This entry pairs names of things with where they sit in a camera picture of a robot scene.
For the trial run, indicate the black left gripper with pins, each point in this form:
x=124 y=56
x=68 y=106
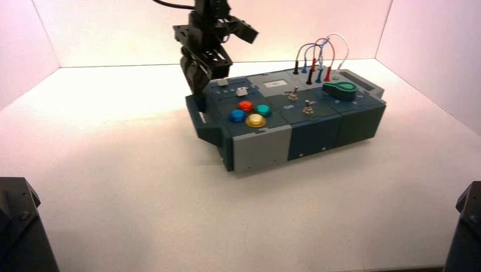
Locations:
x=203 y=37

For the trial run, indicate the grey and blue task box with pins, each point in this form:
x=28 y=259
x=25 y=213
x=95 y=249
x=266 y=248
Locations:
x=263 y=150

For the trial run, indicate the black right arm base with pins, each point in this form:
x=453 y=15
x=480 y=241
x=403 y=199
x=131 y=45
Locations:
x=466 y=236

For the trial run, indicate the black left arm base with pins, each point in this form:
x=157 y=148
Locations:
x=22 y=232

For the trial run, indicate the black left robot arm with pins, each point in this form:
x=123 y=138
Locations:
x=210 y=6

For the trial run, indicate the white slider knob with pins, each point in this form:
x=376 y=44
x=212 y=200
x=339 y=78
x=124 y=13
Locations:
x=242 y=91
x=223 y=82

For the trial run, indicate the blue round push button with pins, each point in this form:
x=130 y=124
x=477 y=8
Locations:
x=237 y=115

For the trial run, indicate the red round push button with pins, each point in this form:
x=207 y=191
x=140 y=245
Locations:
x=246 y=106

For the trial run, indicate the yellow round push button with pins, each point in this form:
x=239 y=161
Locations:
x=256 y=120

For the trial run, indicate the green round push button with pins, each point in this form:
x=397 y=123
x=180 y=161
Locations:
x=263 y=110

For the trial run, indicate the white number display label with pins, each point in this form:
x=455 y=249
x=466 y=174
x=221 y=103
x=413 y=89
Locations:
x=276 y=84

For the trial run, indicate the green rotary knob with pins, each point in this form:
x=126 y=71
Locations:
x=340 y=92

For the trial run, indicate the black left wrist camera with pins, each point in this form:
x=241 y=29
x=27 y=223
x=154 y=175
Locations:
x=244 y=32

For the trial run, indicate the metal toggle switch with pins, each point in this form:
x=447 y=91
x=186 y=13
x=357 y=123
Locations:
x=308 y=109
x=293 y=95

